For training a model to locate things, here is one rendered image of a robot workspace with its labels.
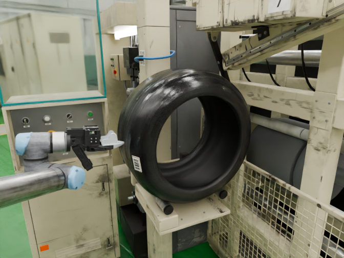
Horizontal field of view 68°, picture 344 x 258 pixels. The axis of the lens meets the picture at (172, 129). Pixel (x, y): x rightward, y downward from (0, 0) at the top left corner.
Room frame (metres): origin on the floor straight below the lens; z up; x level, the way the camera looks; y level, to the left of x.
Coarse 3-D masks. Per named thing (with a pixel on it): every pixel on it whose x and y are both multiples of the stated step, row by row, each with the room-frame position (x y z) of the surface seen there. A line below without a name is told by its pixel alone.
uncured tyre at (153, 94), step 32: (128, 96) 1.11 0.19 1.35; (160, 96) 0.92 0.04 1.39; (192, 96) 0.94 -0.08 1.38; (224, 96) 1.00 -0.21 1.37; (128, 128) 0.92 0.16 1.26; (160, 128) 0.89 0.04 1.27; (224, 128) 1.28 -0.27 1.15; (128, 160) 0.91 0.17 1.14; (192, 160) 1.26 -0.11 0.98; (224, 160) 1.18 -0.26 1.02; (160, 192) 0.90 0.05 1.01; (192, 192) 0.94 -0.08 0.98
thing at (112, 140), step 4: (112, 136) 0.92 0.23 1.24; (116, 136) 0.92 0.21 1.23; (104, 140) 0.90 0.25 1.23; (108, 140) 0.91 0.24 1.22; (112, 140) 0.92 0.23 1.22; (116, 140) 0.92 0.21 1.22; (104, 144) 0.90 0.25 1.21; (108, 144) 0.91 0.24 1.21; (112, 144) 0.91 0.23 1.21; (116, 144) 0.92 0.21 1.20; (120, 144) 0.93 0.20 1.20
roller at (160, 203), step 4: (152, 196) 1.05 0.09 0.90; (156, 200) 1.00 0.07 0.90; (160, 200) 0.98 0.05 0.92; (160, 204) 0.96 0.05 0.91; (164, 204) 0.95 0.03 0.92; (168, 204) 0.94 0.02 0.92; (164, 208) 0.93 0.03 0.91; (168, 208) 0.93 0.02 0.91; (172, 208) 0.94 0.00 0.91; (164, 212) 0.92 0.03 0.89; (168, 212) 0.93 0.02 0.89
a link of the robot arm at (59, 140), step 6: (54, 132) 0.85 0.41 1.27; (60, 132) 0.86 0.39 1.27; (54, 138) 0.83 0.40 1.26; (60, 138) 0.83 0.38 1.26; (66, 138) 0.85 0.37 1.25; (54, 144) 0.82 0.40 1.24; (60, 144) 0.82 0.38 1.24; (66, 144) 0.84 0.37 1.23; (54, 150) 0.82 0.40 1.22; (60, 150) 0.83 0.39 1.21; (66, 150) 0.85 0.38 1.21
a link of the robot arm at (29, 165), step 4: (24, 160) 0.79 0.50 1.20; (28, 160) 0.78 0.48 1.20; (32, 160) 0.78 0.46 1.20; (36, 160) 0.79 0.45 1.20; (40, 160) 0.79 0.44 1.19; (44, 160) 0.80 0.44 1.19; (24, 164) 0.79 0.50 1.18; (28, 164) 0.78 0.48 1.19; (32, 164) 0.78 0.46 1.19; (36, 164) 0.78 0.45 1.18; (40, 164) 0.79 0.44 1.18; (44, 164) 0.79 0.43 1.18; (48, 164) 0.79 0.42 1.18; (24, 168) 0.79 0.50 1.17; (28, 168) 0.78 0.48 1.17; (32, 168) 0.78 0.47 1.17; (36, 168) 0.78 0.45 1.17; (40, 168) 0.77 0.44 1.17; (44, 168) 0.77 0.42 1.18; (24, 172) 0.79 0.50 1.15
